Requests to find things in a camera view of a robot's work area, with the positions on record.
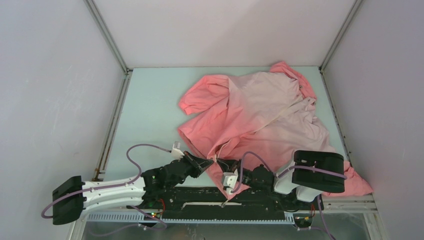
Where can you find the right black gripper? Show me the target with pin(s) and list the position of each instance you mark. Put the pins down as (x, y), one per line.
(229, 164)

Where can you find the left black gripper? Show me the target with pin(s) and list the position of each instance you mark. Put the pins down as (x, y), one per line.
(198, 165)

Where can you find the pink zip-up jacket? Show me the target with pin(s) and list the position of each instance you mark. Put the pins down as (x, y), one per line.
(263, 117)

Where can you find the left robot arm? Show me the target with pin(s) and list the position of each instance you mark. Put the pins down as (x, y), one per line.
(76, 198)

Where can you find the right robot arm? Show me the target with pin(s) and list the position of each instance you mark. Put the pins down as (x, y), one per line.
(308, 175)

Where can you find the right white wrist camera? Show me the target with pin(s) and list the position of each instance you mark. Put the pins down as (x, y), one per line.
(229, 180)

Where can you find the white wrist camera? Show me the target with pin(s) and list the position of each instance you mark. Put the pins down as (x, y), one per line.
(229, 180)
(176, 152)

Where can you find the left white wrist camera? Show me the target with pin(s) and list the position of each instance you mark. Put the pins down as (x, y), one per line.
(176, 152)

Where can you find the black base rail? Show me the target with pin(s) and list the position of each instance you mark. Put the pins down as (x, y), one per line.
(210, 203)

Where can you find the white cable tray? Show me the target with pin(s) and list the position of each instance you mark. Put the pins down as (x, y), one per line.
(139, 218)

